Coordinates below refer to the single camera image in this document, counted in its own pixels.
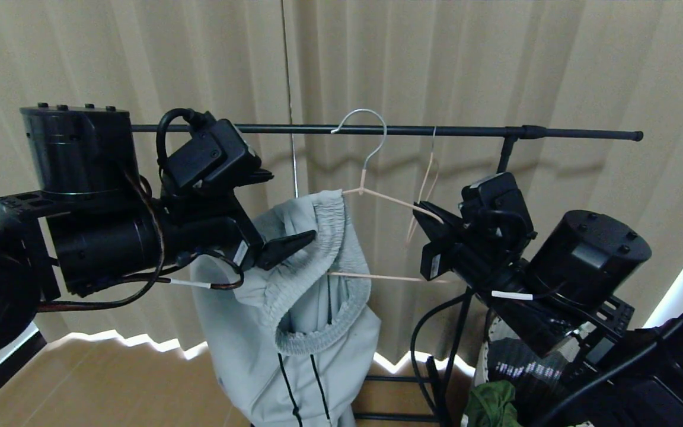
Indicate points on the pale grey shorts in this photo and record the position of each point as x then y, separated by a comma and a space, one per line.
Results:
246, 356

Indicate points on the beige curtain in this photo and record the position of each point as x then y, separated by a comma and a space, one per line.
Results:
555, 59

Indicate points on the black clothes rack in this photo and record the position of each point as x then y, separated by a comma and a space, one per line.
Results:
466, 131

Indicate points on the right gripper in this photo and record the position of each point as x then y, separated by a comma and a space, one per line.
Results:
472, 261

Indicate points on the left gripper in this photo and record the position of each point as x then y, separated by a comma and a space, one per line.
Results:
140, 243

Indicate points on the white laundry basket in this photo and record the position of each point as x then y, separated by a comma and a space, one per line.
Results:
525, 367

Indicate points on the pink clothes hanger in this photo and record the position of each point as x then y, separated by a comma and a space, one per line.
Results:
401, 203
434, 142

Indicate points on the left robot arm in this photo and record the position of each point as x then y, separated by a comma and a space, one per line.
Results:
74, 154

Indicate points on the green garment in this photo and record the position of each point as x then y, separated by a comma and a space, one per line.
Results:
492, 406

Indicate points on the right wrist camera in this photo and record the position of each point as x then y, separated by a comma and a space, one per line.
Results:
495, 201

